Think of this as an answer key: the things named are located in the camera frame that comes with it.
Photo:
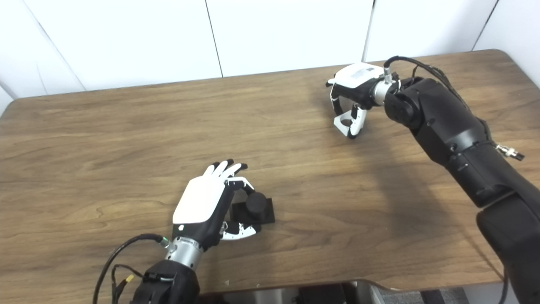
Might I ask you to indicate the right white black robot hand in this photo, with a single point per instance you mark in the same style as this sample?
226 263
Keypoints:
358 76

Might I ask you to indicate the white square piece with hole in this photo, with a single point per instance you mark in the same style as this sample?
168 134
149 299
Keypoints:
341 126

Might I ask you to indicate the black robot torso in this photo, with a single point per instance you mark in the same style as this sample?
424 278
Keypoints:
320 294

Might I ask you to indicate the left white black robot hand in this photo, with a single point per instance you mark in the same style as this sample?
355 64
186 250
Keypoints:
200 200

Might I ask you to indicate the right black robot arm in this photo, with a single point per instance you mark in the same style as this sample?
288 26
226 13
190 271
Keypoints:
455 135

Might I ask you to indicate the black peg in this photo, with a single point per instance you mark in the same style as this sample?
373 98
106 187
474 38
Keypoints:
257 209

